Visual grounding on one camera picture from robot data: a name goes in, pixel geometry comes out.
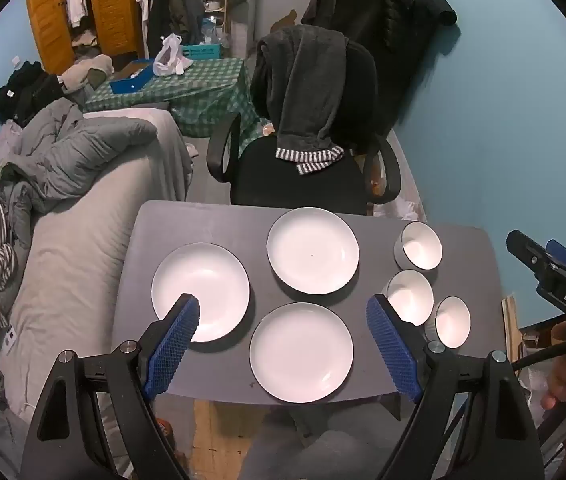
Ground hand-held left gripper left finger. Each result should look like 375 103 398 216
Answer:
19 292 200 480

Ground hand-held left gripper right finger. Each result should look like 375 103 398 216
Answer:
365 294 546 480

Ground white bowl with dark rim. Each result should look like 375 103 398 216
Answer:
424 296 472 349
385 269 434 326
394 221 444 271

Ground white plate with dark rim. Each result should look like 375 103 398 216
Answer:
249 302 355 404
150 242 251 344
266 207 360 295

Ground wooden boards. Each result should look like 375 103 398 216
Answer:
502 296 520 362

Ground grey bed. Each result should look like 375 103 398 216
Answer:
0 107 194 426

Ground white bag on floor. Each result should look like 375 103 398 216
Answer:
378 194 430 222

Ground black office chair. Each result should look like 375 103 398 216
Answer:
206 37 402 216

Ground grey duvet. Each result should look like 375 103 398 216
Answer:
10 97 159 216

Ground green checked tablecloth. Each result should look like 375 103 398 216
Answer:
84 57 270 138

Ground blue flat box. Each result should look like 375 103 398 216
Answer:
110 60 156 95

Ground dark grey sweater striped cuffs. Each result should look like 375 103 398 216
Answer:
250 27 349 177

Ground black hanging jackets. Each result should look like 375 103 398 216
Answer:
300 0 458 131

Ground beige clothes pile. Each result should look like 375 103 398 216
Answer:
58 54 115 92

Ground white plastic bag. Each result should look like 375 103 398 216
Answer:
153 33 194 77

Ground blue crate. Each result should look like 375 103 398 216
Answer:
181 44 222 61

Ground black clothes pile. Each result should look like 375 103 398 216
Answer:
0 61 64 126

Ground dark clothes on rack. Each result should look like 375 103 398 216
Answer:
136 0 204 58

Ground wooden wardrobe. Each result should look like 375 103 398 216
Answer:
24 0 144 75

